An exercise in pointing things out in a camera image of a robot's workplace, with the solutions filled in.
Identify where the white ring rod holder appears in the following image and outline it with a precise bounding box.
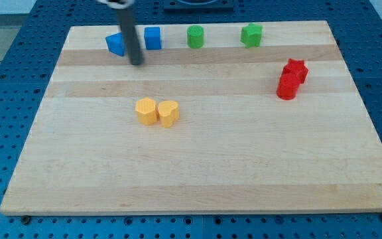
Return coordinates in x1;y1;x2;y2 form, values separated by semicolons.
97;0;135;9

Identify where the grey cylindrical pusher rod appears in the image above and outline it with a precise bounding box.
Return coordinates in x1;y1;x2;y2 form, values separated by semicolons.
115;7;144;66

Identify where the yellow hexagon block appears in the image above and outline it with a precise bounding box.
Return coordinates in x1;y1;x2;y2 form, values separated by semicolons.
135;98;159;125

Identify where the yellow heart block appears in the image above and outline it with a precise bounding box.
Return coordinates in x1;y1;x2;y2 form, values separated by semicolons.
158;100;180;128

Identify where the blue triangle block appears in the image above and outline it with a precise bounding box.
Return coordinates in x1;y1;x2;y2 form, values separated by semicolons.
105;33;125;56

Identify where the blue cube block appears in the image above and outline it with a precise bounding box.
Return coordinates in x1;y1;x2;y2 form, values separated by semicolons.
144;27;162;50

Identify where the green cylinder block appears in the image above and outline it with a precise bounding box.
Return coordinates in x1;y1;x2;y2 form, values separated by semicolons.
186;25;204;48

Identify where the green star block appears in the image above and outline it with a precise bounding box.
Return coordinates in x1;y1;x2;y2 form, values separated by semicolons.
240;23;263;48

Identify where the light wooden board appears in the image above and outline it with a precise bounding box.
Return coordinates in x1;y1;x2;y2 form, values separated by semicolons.
0;21;382;216

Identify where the red cylinder block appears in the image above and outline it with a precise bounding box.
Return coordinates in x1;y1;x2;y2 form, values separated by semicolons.
276;73;300;100

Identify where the red star block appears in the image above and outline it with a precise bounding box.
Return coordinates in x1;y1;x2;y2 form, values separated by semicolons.
282;58;309;84

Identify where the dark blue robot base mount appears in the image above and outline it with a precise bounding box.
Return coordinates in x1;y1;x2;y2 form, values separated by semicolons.
162;0;235;13

